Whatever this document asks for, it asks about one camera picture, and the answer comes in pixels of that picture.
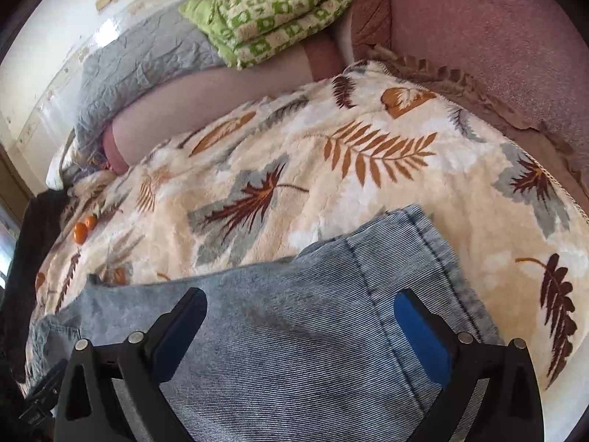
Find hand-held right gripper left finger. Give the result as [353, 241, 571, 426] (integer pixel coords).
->
[54, 287, 209, 442]

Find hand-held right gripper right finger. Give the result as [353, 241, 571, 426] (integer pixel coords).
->
[393, 289, 546, 442]

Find blue denim pants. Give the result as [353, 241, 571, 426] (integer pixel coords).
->
[25, 203, 504, 442]

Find leaf print fleece blanket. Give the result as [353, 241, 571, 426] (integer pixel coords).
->
[25, 60, 589, 392]

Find dark cloth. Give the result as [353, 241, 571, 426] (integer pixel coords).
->
[0, 189, 70, 378]

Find purple patterned cloth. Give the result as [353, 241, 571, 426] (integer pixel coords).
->
[76, 157, 113, 180]

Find white pillow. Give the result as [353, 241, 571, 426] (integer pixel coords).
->
[46, 138, 80, 192]

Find wooden framed glass window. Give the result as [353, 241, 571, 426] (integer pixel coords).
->
[0, 145, 35, 286]

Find pale pink bolster cushion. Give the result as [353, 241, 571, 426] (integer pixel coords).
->
[102, 37, 355, 176]

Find pink sofa back cushion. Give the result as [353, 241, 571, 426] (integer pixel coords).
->
[387, 0, 589, 148]

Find reddish brown pillow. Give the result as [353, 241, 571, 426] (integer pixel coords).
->
[350, 0, 393, 56]

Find green checkered blanket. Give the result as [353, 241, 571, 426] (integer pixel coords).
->
[179, 0, 364, 71]

